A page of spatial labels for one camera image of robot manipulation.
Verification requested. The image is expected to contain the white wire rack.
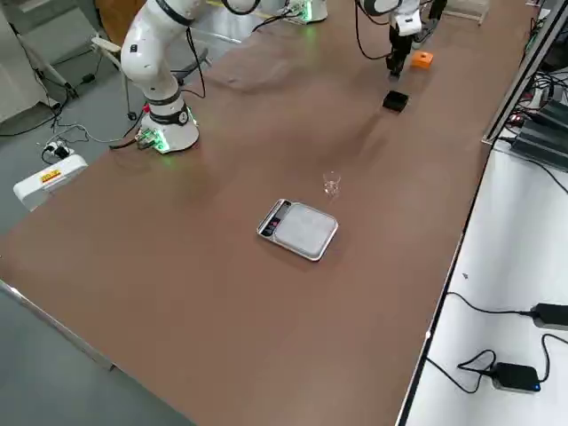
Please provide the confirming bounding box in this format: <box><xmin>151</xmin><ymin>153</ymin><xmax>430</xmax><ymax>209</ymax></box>
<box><xmin>443</xmin><ymin>0</ymin><xmax>491</xmax><ymax>26</ymax></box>

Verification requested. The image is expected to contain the white control box yellow label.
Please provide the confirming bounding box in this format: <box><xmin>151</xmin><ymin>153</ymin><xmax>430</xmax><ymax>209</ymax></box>
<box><xmin>12</xmin><ymin>152</ymin><xmax>89</xmax><ymax>213</ymax></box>

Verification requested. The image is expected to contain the white power strip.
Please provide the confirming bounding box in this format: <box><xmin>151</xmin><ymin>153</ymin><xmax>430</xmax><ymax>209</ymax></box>
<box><xmin>42</xmin><ymin>139</ymin><xmax>75</xmax><ymax>162</ymax></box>

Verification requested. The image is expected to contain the white desk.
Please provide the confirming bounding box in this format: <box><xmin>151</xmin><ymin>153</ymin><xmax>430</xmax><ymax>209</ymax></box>
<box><xmin>394</xmin><ymin>141</ymin><xmax>568</xmax><ymax>426</ymax></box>

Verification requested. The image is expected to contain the black power adapter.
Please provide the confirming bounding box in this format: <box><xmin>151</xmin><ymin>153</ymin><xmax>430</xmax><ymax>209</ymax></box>
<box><xmin>530</xmin><ymin>303</ymin><xmax>568</xmax><ymax>330</ymax></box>

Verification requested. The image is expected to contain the black button box base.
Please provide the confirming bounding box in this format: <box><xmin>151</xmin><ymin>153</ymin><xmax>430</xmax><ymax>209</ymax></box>
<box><xmin>382</xmin><ymin>90</ymin><xmax>411</xmax><ymax>114</ymax></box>

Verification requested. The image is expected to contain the black power supply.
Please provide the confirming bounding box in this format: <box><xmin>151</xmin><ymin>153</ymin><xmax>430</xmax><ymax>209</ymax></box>
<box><xmin>532</xmin><ymin>99</ymin><xmax>568</xmax><ymax>130</ymax></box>
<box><xmin>509</xmin><ymin>119</ymin><xmax>568</xmax><ymax>170</ymax></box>

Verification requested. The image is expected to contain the clear measuring cup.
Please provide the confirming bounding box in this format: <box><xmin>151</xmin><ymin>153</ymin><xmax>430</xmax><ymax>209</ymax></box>
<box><xmin>321</xmin><ymin>170</ymin><xmax>343</xmax><ymax>199</ymax></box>

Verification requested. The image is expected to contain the white electronic scale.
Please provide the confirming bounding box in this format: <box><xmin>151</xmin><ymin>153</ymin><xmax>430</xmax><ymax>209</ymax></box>
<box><xmin>255</xmin><ymin>198</ymin><xmax>340</xmax><ymax>264</ymax></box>

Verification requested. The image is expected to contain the small black box blue light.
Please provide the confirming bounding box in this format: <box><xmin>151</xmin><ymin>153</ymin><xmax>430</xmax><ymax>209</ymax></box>
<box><xmin>491</xmin><ymin>361</ymin><xmax>542</xmax><ymax>395</ymax></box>

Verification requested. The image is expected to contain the black adapter cable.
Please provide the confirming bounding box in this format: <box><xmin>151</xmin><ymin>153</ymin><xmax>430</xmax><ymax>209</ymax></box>
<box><xmin>446</xmin><ymin>290</ymin><xmax>533</xmax><ymax>317</ymax></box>
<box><xmin>425</xmin><ymin>332</ymin><xmax>568</xmax><ymax>396</ymax></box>

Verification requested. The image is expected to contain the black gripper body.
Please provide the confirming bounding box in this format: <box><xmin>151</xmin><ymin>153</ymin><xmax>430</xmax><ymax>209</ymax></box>
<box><xmin>387</xmin><ymin>25</ymin><xmax>414</xmax><ymax>59</ymax></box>
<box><xmin>426</xmin><ymin>0</ymin><xmax>448</xmax><ymax>27</ymax></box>

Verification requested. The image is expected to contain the aluminium post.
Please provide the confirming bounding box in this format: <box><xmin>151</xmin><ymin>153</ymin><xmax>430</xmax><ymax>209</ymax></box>
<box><xmin>481</xmin><ymin>0</ymin><xmax>568</xmax><ymax>144</ymax></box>

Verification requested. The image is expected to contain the orange button box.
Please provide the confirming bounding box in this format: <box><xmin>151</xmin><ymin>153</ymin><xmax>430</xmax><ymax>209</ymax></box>
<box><xmin>409</xmin><ymin>50</ymin><xmax>436</xmax><ymax>71</ymax></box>

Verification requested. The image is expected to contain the black base cable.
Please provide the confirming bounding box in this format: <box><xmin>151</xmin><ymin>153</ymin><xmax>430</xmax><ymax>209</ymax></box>
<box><xmin>108</xmin><ymin>135</ymin><xmax>146</xmax><ymax>151</ymax></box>

